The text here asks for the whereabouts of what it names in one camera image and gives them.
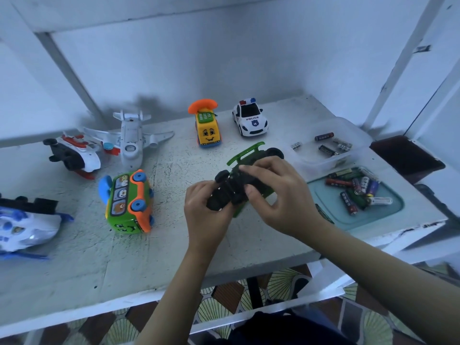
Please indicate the person's left hand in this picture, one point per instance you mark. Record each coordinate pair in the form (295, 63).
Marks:
(205, 219)

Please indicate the person's right hand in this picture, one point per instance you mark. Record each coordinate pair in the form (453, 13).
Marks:
(287, 197)

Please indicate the dark green toy helicopter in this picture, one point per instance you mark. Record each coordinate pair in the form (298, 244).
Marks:
(241, 187)

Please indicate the white orange battery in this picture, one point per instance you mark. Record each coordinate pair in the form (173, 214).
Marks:
(296, 146)

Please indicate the pile of batteries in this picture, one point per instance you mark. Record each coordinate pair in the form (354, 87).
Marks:
(356, 190)

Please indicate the black red battery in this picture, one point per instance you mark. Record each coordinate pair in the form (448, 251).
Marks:
(324, 136)

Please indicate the clear plastic container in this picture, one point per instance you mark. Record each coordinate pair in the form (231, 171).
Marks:
(334, 143)

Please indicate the white grey battery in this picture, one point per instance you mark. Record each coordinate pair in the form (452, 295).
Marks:
(342, 146)

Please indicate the green orange toy car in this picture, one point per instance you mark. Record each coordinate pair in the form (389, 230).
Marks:
(128, 204)

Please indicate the black white toy car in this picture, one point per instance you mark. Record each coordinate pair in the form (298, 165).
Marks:
(250, 118)

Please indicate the yellow orange toy car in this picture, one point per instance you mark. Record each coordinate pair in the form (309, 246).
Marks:
(207, 125)

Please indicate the teal container lid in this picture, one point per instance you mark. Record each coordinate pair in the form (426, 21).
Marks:
(392, 208)

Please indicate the white toy airplane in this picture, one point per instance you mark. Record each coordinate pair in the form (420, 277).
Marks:
(133, 136)

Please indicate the dark brown storage box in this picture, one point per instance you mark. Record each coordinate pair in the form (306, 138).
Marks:
(406, 154)

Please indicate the red white toy vehicle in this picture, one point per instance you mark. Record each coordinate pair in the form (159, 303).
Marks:
(72, 154)

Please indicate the grey storage box lid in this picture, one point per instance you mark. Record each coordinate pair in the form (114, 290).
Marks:
(442, 197)

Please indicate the white blue toy vehicle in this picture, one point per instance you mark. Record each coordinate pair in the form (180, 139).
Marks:
(25, 226)

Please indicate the person's right forearm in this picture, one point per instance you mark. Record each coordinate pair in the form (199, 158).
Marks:
(388, 284)

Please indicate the person's left forearm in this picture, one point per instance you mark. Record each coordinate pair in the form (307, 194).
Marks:
(172, 305)

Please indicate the person's dark trousers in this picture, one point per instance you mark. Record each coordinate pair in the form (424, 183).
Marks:
(287, 330)

